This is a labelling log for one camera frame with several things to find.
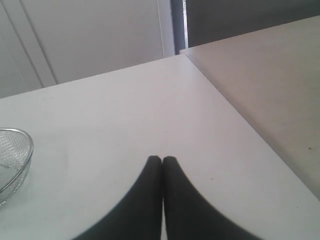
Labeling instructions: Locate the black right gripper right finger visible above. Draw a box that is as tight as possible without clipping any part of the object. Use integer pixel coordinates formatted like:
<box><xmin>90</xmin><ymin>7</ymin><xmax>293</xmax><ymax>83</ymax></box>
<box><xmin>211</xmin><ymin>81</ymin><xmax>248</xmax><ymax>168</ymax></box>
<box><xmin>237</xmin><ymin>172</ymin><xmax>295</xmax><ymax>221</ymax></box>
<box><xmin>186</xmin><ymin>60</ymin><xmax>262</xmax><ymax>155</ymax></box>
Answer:
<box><xmin>162</xmin><ymin>156</ymin><xmax>253</xmax><ymax>240</ymax></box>

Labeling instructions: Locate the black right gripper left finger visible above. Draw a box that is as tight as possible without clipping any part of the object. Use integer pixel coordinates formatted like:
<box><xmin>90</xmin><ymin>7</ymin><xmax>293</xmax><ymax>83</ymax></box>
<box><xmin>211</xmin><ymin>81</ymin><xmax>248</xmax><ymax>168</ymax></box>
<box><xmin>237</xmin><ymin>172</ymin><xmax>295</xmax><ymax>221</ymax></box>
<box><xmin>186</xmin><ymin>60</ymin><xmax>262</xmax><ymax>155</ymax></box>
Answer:
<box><xmin>76</xmin><ymin>155</ymin><xmax>163</xmax><ymax>240</ymax></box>

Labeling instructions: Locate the beige side table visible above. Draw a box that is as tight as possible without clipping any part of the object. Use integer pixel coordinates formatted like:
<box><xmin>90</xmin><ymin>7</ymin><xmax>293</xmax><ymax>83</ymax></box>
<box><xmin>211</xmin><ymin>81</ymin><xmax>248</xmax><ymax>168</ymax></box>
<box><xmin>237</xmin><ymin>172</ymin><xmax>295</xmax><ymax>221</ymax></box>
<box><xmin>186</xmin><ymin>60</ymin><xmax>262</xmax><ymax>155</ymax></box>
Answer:
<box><xmin>182</xmin><ymin>16</ymin><xmax>320</xmax><ymax>197</ymax></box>

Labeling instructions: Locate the metal wire mesh basket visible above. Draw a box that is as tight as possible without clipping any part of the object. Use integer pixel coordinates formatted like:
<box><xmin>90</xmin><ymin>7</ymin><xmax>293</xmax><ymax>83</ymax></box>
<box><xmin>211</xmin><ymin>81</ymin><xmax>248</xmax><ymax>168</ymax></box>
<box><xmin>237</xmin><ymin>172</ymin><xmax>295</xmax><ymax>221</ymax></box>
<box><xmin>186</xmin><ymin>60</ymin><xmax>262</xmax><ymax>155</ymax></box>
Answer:
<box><xmin>0</xmin><ymin>128</ymin><xmax>34</xmax><ymax>206</ymax></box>

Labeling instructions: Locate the blue window frame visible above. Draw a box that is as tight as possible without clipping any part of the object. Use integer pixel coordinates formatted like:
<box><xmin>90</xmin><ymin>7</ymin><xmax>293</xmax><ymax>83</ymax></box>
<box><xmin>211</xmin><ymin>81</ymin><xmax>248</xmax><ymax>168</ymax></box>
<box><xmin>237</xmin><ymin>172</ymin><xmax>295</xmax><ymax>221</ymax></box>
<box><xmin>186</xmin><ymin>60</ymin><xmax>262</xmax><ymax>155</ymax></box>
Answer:
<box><xmin>170</xmin><ymin>0</ymin><xmax>189</xmax><ymax>55</ymax></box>

